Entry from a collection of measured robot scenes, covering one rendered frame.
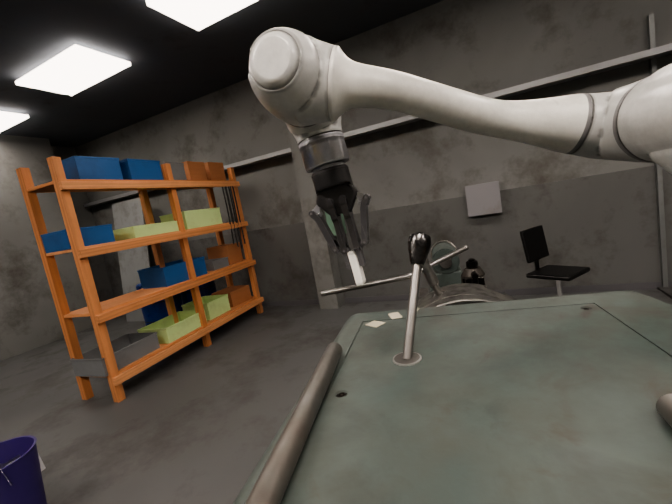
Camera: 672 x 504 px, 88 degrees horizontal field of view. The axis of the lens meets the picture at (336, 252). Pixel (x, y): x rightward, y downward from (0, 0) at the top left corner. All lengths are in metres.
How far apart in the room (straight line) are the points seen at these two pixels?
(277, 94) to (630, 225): 4.57
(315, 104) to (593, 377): 0.45
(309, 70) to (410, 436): 0.43
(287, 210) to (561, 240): 3.65
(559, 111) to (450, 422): 0.54
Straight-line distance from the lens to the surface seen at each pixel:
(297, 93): 0.50
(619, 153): 0.73
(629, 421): 0.38
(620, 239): 4.86
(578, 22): 4.95
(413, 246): 0.48
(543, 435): 0.35
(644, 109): 0.65
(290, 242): 5.52
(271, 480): 0.30
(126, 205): 7.53
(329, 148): 0.66
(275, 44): 0.51
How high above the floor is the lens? 1.46
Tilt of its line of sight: 7 degrees down
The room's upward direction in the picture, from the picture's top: 10 degrees counter-clockwise
